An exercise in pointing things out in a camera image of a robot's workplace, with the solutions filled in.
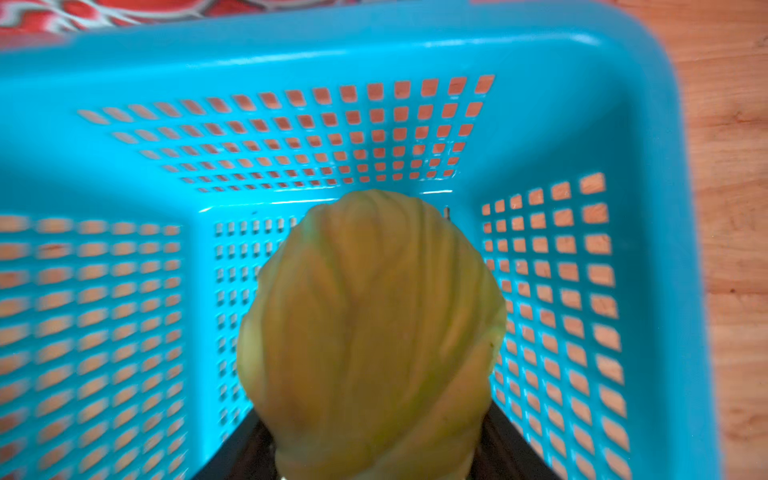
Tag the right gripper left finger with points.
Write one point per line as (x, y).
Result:
(247, 454)

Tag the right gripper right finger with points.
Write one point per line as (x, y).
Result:
(503, 454)

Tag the green cabbage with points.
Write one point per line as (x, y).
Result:
(369, 345)

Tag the teal plastic basket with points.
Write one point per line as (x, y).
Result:
(148, 173)

